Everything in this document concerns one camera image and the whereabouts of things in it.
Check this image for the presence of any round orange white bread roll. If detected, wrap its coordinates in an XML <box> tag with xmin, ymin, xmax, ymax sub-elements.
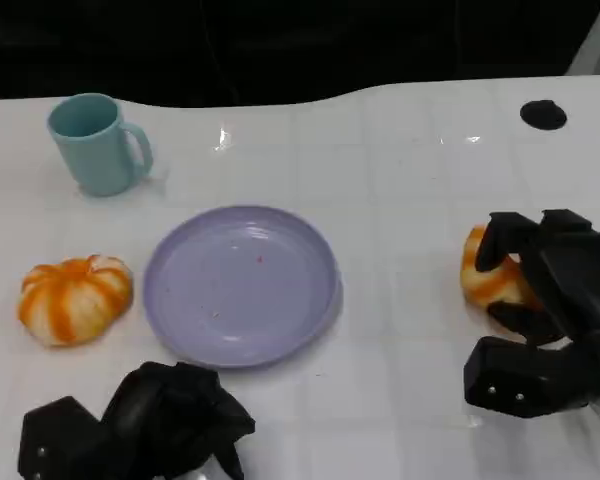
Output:
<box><xmin>18</xmin><ymin>253</ymin><xmax>135</xmax><ymax>349</ymax></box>

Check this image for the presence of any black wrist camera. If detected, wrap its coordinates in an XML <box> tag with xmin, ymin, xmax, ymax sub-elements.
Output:
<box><xmin>18</xmin><ymin>396</ymin><xmax>112</xmax><ymax>480</ymax></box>
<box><xmin>463</xmin><ymin>335</ymin><xmax>600</xmax><ymax>419</ymax></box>

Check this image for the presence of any black backdrop cloth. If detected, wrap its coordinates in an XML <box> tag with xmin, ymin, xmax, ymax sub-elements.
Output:
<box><xmin>0</xmin><ymin>0</ymin><xmax>600</xmax><ymax>109</ymax></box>

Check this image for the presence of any lilac plate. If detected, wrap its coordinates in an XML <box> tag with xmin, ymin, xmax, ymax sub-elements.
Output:
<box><xmin>142</xmin><ymin>204</ymin><xmax>343</xmax><ymax>370</ymax></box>

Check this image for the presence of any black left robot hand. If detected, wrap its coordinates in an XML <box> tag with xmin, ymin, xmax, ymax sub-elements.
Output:
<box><xmin>101</xmin><ymin>360</ymin><xmax>257</xmax><ymax>480</ymax></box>

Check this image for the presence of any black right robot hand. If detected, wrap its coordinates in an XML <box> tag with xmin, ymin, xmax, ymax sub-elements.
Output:
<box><xmin>474</xmin><ymin>209</ymin><xmax>600</xmax><ymax>347</ymax></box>

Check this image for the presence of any pale green mug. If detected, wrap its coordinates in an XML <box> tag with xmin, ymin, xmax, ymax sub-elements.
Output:
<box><xmin>47</xmin><ymin>92</ymin><xmax>155</xmax><ymax>199</ymax></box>

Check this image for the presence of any elongated orange white bread roll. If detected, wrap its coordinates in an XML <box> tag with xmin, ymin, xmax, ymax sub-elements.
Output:
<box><xmin>460</xmin><ymin>224</ymin><xmax>545</xmax><ymax>309</ymax></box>

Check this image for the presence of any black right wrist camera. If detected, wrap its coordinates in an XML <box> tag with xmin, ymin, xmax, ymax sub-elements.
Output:
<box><xmin>463</xmin><ymin>335</ymin><xmax>600</xmax><ymax>419</ymax></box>

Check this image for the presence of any grey metal frame bar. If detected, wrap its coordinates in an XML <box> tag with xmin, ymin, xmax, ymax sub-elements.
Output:
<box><xmin>567</xmin><ymin>0</ymin><xmax>600</xmax><ymax>76</ymax></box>

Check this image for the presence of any black round table grommet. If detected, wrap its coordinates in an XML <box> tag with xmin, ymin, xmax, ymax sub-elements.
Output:
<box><xmin>519</xmin><ymin>99</ymin><xmax>569</xmax><ymax>132</ymax></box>

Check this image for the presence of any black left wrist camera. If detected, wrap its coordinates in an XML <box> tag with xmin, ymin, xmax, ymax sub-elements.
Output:
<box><xmin>18</xmin><ymin>396</ymin><xmax>112</xmax><ymax>480</ymax></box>

